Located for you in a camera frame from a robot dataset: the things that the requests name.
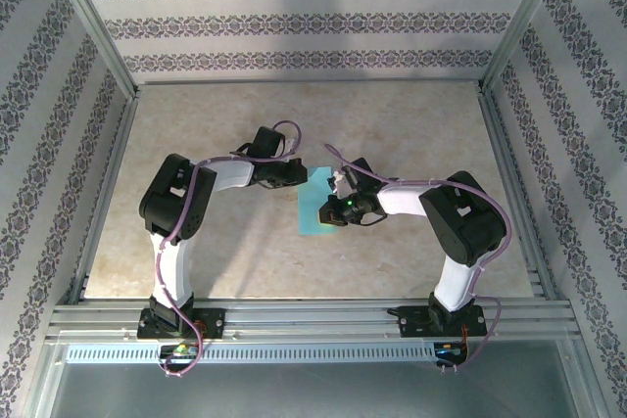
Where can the grey metal sheet panel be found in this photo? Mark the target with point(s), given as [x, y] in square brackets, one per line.
[313, 393]

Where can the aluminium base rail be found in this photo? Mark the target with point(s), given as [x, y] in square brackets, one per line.
[313, 312]

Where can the aluminium side rail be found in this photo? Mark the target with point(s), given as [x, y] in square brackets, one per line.
[111, 178]
[499, 144]

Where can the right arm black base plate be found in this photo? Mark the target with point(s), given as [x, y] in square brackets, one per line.
[411, 322]

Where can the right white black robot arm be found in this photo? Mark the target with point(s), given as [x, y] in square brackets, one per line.
[460, 281]

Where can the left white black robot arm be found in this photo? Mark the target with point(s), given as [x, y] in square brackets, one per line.
[174, 271]

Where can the thin aluminium wall rail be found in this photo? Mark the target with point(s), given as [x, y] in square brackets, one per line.
[313, 81]

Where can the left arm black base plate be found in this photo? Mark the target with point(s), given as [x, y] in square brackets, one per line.
[210, 322]

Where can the light blue cloth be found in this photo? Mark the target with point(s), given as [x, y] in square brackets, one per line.
[311, 207]

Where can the aluminium corner post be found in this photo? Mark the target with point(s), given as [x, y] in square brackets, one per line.
[520, 26]
[99, 31]

